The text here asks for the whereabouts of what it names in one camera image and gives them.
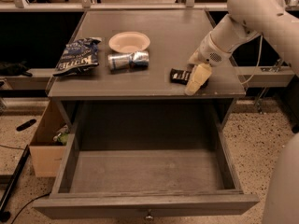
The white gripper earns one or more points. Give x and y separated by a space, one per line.
207 54

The black rxbar chocolate wrapper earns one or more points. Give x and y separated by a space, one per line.
180 76

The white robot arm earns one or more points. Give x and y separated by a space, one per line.
245 20

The open grey top drawer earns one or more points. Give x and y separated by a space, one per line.
124 158

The grey wooden cabinet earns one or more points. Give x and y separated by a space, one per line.
174 35

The crushed silver blue can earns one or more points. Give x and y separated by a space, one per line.
133 60

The beige paper bowl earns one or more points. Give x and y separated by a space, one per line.
127 42

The blue kettle chips bag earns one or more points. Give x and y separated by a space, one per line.
79 56

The green bottle in box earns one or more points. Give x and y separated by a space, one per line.
61 136

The cardboard box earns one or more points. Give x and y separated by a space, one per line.
46 154

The black marker on floor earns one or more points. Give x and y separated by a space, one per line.
26 125

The black cloth on ledge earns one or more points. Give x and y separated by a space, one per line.
14 69

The black bar on floor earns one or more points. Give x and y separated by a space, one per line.
10 182

